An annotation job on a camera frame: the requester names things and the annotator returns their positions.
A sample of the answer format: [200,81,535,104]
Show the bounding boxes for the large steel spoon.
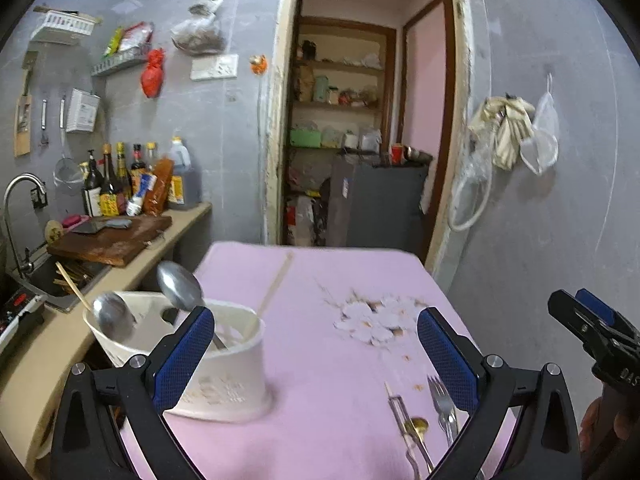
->
[92,292,136,344]

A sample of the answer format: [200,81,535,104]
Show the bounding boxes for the white plastic utensil holder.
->
[82,292,272,422]

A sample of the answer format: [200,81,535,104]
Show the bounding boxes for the steel fork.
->
[427,376,459,446]

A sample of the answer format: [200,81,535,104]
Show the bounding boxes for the small gold spoon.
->
[404,417,434,474]

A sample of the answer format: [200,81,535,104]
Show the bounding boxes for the steel tongs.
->
[388,394,423,480]

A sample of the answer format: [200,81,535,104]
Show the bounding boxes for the person's right hand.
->
[578,387,639,474]

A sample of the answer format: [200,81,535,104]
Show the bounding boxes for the wooden cutting board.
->
[47,216,172,268]

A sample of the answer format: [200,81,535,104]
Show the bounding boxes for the steel sink faucet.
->
[2,171,47,278]

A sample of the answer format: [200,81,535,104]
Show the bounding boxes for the cleaver knife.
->
[70,218,132,235]

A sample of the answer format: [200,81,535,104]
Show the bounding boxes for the yellow label sauce bottle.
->
[100,143,126,217]

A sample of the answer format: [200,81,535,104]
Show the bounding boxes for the orange snack packet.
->
[142,156,175,217]

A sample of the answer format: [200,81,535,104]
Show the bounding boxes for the pink floral table cloth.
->
[168,242,466,479]

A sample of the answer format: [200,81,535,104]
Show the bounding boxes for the large oil jug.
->
[168,136,201,210]

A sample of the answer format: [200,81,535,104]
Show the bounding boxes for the clear hanging plastic bag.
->
[520,74,560,177]

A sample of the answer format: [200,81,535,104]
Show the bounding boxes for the dark soy sauce bottle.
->
[82,150,104,218]

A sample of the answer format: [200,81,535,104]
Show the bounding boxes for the hanging mesh strainer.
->
[52,95,86,194]

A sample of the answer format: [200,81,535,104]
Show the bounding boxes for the dark grey cabinet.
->
[326,154,428,255]

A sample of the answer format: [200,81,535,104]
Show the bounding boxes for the white hanging box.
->
[65,89,101,133]

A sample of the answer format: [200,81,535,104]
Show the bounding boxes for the red cup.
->
[390,143,405,166]

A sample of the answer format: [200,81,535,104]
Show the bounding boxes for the hanging wooden board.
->
[13,50,38,157]

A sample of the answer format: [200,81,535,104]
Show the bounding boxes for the green box on shelf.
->
[288,129,322,148]

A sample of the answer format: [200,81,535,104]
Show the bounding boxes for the red plastic bag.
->
[140,49,165,99]

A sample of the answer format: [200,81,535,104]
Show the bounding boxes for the hanging clear bag of goods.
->
[170,0,224,56]

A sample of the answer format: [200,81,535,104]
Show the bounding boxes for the metal wall spice rack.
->
[91,46,151,77]

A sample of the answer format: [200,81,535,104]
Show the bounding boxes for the white wall socket panel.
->
[190,54,239,81]

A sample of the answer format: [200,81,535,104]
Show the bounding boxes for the orange wall hook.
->
[250,54,268,76]

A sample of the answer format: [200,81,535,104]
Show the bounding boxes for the white wall basket shelf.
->
[29,6,102,46]

